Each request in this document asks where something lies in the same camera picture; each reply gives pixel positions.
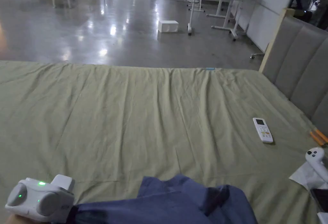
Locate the white hand controller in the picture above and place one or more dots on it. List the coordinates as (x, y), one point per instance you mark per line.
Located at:
(317, 161)

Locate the white remote control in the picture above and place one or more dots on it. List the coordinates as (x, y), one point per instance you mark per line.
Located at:
(263, 130)

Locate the person's left hand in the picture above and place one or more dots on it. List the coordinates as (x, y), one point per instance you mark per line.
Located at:
(14, 220)

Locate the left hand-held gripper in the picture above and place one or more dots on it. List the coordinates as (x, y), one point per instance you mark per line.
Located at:
(33, 198)

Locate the dark blue shirt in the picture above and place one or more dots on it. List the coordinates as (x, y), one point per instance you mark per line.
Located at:
(179, 203)

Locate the black phone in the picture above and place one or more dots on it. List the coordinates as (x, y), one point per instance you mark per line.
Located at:
(320, 199)

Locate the white paper sheet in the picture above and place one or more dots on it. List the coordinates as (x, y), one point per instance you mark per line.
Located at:
(303, 177)

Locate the orange utility knife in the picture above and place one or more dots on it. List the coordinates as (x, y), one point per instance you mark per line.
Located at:
(319, 136)

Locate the grey padded headboard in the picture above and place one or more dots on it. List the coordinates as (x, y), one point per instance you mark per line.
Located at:
(299, 67)

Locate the bed with pale green sheet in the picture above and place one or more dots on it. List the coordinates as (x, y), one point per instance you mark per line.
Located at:
(143, 121)

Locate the white box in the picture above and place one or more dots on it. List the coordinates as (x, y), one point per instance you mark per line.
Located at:
(167, 26)

